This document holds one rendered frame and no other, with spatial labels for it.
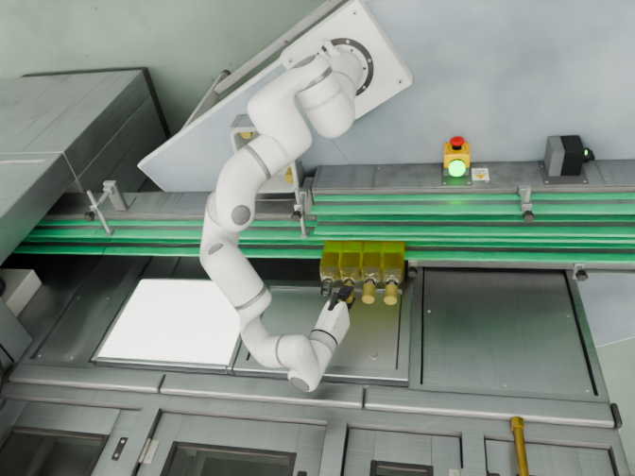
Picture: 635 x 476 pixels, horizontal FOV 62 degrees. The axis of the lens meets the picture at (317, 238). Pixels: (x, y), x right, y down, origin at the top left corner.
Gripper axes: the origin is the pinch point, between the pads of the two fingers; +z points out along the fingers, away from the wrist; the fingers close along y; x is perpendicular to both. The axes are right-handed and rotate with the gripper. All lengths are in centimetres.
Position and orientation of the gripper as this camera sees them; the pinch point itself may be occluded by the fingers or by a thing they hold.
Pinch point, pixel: (346, 297)
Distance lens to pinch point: 141.9
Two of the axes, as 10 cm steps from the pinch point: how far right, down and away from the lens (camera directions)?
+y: -1.5, -7.6, -6.4
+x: -9.0, -1.7, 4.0
